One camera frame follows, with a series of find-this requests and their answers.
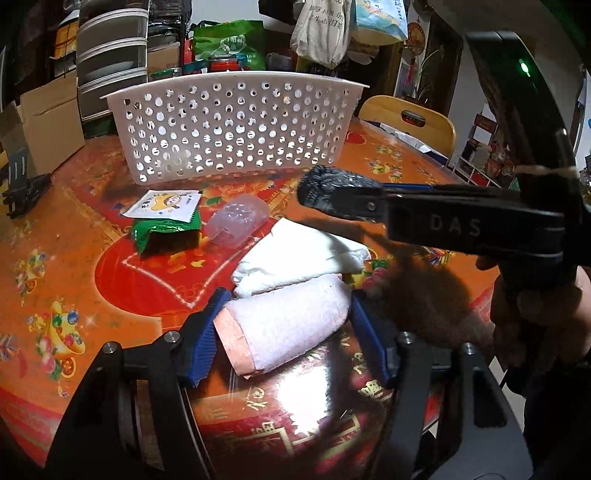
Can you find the white cartoon snack packet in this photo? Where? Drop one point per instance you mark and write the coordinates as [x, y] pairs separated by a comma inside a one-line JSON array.
[[175, 205]]

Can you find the black phone stand clamp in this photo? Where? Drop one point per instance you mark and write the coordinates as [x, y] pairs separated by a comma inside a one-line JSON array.
[[23, 191]]

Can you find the open cardboard box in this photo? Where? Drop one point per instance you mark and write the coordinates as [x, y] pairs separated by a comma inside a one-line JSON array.
[[44, 127]]

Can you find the red lid pickle jar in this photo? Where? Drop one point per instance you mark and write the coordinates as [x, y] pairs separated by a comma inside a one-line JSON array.
[[224, 64]]

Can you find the brown cardboard box behind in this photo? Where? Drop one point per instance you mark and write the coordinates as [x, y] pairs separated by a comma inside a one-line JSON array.
[[164, 62]]

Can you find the white shelf with boxes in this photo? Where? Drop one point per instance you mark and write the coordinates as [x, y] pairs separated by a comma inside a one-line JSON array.
[[484, 160]]

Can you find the blue illustrated tote bag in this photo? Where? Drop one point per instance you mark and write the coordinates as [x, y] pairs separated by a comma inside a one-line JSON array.
[[381, 22]]

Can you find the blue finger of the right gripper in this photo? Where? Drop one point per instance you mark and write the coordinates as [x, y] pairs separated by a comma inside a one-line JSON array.
[[367, 204], [406, 187]]

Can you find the person's right hand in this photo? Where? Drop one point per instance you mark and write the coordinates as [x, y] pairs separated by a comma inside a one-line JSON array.
[[537, 329]]

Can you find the wooden chair right side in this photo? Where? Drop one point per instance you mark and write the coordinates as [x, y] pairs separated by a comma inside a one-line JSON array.
[[427, 125]]

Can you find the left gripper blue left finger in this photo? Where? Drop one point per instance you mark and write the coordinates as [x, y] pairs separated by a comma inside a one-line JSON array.
[[198, 348]]

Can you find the green snack packet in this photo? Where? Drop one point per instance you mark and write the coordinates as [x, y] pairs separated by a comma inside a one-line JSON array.
[[161, 236]]

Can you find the white perforated plastic basket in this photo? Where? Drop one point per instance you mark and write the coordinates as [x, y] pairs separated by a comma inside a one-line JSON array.
[[232, 124]]

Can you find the green shopping bag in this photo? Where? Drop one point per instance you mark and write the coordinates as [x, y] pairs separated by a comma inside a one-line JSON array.
[[240, 39]]

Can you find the beige canvas tote bag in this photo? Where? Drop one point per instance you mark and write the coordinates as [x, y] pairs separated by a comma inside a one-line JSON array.
[[323, 31]]

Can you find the white folded towel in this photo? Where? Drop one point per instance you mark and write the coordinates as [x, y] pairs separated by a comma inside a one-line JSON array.
[[293, 253]]

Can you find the pink towel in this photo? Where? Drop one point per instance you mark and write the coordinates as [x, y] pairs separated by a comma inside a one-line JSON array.
[[265, 331]]

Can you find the grey stacked drawer tower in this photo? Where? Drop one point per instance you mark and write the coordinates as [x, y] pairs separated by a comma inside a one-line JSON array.
[[111, 52]]

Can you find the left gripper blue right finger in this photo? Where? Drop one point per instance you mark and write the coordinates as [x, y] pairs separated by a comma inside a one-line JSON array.
[[377, 337]]

